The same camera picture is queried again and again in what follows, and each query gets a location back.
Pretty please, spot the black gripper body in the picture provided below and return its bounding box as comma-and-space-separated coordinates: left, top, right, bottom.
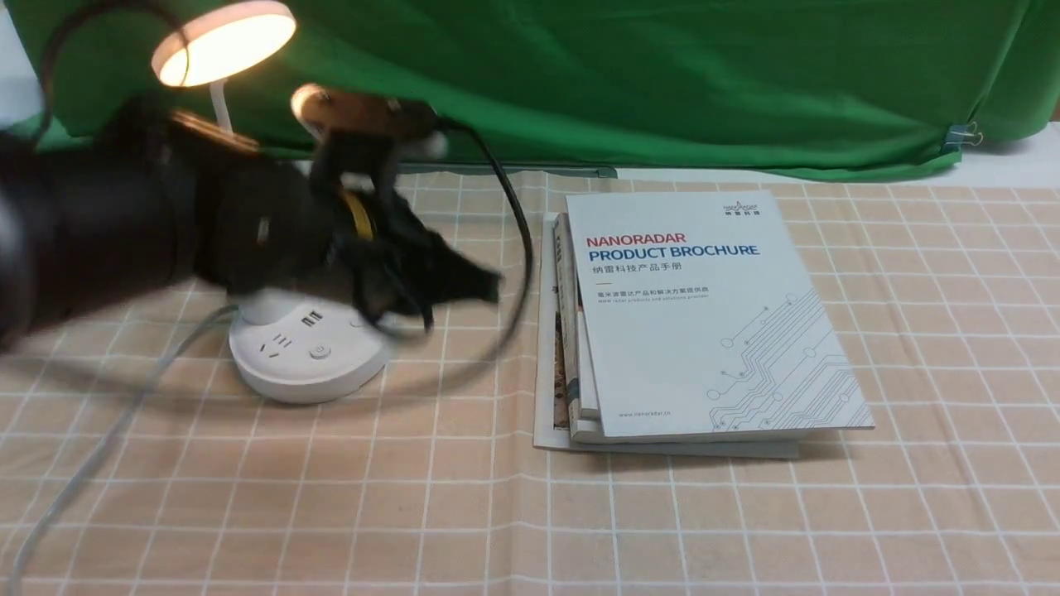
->
195, 141, 436, 332

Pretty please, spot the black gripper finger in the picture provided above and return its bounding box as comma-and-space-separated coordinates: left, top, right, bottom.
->
414, 235, 504, 305

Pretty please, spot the white desk lamp with sockets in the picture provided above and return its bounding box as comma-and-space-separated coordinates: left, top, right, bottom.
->
151, 1, 390, 405

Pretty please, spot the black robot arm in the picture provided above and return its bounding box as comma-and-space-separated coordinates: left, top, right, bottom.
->
2, 99, 501, 352

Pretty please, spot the bottom booklet in stack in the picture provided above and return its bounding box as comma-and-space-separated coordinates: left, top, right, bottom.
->
533, 214, 800, 460

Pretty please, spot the white Nanoradar product brochure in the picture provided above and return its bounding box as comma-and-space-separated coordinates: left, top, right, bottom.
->
557, 190, 875, 444

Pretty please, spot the green backdrop cloth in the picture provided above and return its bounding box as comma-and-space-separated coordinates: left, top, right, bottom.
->
0, 0, 1060, 183

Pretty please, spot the checkered beige tablecloth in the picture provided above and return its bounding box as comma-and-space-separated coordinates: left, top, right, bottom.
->
22, 181, 1059, 595

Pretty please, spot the metal binder clip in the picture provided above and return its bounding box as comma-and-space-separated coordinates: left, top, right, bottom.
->
940, 121, 984, 154

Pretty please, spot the black camera cable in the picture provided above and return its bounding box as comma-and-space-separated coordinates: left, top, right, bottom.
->
389, 120, 535, 369

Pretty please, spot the wrist camera with brown mount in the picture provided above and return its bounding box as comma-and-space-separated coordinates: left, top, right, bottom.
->
289, 83, 448, 193

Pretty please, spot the grey lamp power cable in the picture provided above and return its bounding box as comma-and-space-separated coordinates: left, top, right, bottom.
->
7, 305, 239, 596

